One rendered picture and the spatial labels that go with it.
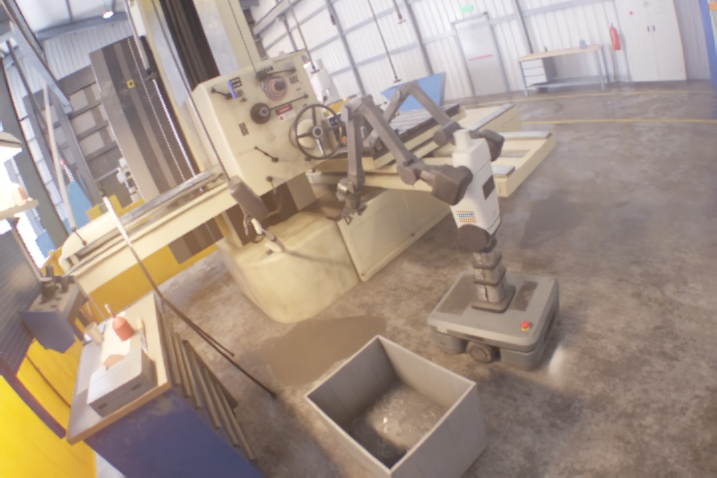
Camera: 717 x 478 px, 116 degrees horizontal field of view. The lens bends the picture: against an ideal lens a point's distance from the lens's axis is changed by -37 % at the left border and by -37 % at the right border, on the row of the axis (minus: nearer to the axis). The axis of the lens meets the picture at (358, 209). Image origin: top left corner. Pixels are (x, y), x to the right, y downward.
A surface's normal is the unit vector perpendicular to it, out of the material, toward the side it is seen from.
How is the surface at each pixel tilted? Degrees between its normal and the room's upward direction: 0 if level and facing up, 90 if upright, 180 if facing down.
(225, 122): 90
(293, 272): 90
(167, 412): 90
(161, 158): 90
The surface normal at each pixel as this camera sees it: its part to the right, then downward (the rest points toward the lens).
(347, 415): 0.60, 0.09
